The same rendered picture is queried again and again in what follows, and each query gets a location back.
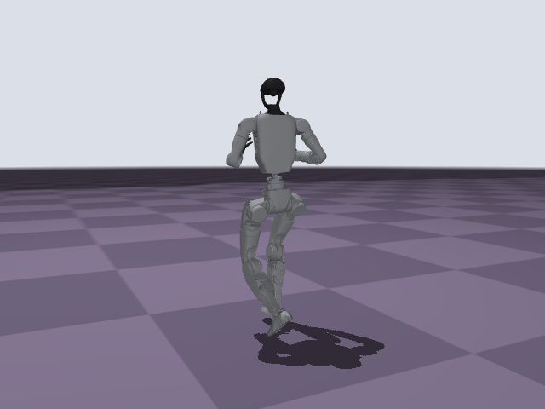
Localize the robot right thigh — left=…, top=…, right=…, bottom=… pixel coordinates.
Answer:
left=266, top=193, right=306, bottom=261

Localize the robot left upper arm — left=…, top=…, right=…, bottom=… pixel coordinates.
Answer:
left=227, top=117, right=257, bottom=168

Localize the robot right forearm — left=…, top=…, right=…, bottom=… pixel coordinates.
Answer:
left=295, top=150, right=313, bottom=164

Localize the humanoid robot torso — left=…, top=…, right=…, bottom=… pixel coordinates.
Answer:
left=252, top=111, right=296, bottom=214

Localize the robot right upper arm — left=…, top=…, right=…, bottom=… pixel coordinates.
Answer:
left=295, top=118, right=326, bottom=165

